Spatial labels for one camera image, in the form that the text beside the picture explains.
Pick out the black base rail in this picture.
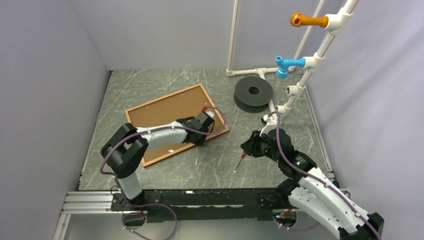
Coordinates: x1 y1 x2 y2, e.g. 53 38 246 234
110 186 294 223

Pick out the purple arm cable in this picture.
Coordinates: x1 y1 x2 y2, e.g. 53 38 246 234
268 110 383 240
99 105 228 240

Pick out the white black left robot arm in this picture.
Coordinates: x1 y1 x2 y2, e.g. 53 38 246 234
100 109 215 210

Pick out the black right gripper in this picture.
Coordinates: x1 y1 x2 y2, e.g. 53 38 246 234
241 129 282 163

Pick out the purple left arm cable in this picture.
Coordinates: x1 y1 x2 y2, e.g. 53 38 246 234
99 105 228 240

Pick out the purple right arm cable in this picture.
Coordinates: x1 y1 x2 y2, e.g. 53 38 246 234
268 110 383 240

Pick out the white pvc pipe rack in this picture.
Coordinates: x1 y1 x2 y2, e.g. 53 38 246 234
226 0 359 117

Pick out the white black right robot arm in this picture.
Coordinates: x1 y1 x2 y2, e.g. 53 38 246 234
240 128 384 240

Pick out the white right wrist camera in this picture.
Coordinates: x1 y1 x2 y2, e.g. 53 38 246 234
259 111 282 136

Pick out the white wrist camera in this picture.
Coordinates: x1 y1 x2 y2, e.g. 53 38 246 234
259 111 282 136
202 106 216 119

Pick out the blue pipe peg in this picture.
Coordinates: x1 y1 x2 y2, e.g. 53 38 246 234
275 56 306 79

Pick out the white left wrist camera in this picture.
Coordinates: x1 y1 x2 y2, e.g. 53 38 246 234
202 106 216 119

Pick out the black filament spool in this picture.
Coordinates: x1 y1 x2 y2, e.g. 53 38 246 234
233 76 274 114

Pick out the orange pipe peg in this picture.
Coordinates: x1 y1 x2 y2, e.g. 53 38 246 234
289 12 329 28

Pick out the blue red screwdriver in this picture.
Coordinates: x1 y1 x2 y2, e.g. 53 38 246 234
234 151 247 172

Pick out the orange wooden picture frame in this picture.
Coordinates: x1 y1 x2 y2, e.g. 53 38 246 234
125 83 215 168

